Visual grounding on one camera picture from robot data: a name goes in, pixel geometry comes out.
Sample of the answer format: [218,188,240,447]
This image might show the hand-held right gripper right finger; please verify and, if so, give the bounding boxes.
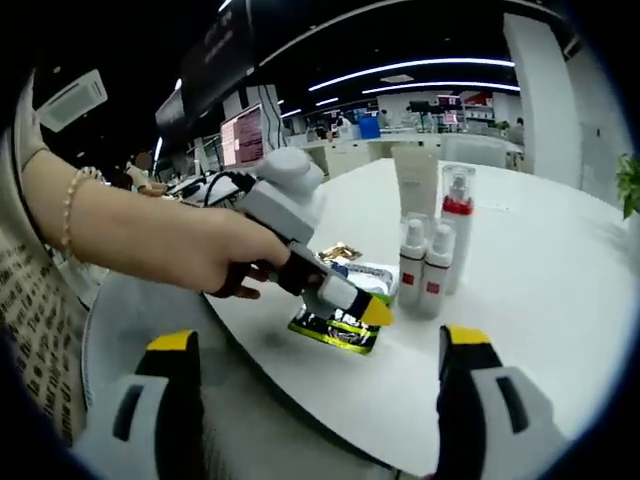
[435,323,569,480]

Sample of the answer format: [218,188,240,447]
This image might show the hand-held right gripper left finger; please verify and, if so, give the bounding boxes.
[72,329,206,480]

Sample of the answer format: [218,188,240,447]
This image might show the silver skincare sachet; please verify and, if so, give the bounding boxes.
[327,259,401,304]

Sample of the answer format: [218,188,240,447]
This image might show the black green skincare sachet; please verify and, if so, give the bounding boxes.
[287,299,386,357]

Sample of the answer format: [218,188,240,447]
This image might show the gold skincare sachet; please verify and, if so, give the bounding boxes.
[317,242,364,264]

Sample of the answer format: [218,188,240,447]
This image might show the small white skincare spray bottle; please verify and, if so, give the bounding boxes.
[398,212,430,309]
[422,223,454,314]

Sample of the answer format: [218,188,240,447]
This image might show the red collar skincare pump bottle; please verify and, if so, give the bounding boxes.
[439,163,476,296]

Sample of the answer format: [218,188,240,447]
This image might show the white skincare tube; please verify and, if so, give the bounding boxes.
[390,144,441,236]

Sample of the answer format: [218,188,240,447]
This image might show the person's left hand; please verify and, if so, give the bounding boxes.
[69,179,292,301]

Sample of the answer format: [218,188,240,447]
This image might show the white laptop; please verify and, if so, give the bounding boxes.
[167,102,266,206]

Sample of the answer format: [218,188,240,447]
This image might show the white counter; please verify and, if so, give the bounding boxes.
[299,132,524,176]

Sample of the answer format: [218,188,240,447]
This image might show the person's printed shirt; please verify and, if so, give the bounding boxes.
[0,74,96,446]

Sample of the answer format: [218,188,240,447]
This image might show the dark hanging panel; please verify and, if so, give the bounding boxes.
[154,0,256,129]

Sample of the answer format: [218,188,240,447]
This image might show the ceiling light strip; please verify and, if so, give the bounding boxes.
[362,81,521,95]
[308,58,515,93]

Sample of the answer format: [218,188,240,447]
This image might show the background display shelves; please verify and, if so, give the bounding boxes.
[404,92,494,134]

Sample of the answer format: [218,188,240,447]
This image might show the ceiling air conditioner vent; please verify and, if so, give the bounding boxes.
[38,68,109,132]

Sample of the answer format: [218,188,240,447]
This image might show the green plant in white pot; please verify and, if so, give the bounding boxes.
[615,152,640,221]

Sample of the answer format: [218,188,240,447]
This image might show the black cable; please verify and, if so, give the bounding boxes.
[202,169,261,207]

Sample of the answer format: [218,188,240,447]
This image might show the pearl bracelet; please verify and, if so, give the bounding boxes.
[59,167,104,261]

